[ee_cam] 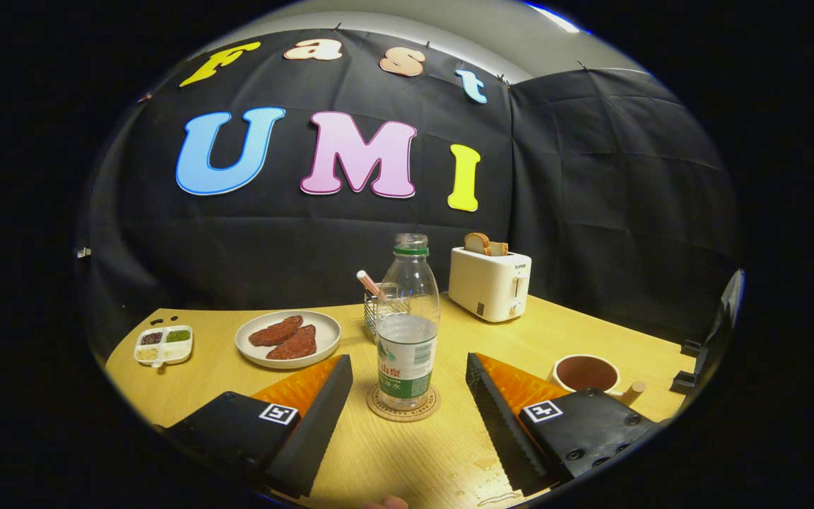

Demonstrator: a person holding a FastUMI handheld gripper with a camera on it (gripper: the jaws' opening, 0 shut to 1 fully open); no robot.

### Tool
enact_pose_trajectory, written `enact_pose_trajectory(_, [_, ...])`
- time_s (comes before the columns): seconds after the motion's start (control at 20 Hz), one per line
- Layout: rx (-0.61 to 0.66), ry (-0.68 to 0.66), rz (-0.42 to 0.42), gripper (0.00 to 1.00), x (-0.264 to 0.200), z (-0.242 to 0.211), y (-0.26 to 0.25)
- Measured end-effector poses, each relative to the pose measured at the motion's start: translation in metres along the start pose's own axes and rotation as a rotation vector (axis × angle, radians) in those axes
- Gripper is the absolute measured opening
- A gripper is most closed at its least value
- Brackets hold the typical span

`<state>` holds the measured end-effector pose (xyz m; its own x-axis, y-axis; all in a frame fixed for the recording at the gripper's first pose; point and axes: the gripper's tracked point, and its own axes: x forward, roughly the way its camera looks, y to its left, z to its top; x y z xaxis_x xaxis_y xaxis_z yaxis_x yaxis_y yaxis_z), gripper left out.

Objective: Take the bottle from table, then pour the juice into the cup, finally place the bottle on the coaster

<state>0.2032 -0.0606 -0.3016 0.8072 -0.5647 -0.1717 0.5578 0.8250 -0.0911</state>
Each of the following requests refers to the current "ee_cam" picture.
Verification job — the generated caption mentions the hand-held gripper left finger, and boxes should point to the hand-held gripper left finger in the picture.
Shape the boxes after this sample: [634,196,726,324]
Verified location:
[160,353,354,499]

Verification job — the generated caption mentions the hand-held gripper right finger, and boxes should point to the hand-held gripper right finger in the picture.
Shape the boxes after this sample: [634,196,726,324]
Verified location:
[465,352,669,496]

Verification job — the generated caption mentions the round cork coaster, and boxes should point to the round cork coaster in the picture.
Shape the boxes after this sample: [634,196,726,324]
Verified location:
[366,385,442,423]

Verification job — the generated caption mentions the beige cup with wooden handle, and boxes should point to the beige cup with wooden handle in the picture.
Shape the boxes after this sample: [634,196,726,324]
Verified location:
[548,353,648,407]

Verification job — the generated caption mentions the clear plastic juice bottle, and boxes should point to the clear plastic juice bottle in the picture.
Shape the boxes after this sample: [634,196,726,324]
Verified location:
[376,233,441,411]

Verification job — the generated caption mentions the brown meat piece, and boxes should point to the brown meat piece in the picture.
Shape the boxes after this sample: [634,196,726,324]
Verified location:
[249,315,304,347]
[266,324,317,361]

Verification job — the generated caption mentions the white round plate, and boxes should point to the white round plate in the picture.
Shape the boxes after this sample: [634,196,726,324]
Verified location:
[235,310,343,370]

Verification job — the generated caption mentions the wooden table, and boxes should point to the wooden table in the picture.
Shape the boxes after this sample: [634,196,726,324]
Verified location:
[105,293,697,509]

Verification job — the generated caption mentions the white toaster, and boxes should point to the white toaster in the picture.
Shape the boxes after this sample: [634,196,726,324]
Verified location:
[448,246,533,324]

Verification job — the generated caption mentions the white divided condiment dish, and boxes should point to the white divided condiment dish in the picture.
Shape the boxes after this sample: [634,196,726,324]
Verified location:
[134,324,194,369]

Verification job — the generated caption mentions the black stand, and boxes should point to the black stand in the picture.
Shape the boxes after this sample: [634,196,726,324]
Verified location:
[671,269,744,395]

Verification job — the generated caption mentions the black backdrop cloth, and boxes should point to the black backdrop cloth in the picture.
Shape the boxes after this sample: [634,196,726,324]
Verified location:
[78,28,741,354]

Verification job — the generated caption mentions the wire rack with striped handle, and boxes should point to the wire rack with striped handle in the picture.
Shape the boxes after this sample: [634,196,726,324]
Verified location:
[357,270,411,339]

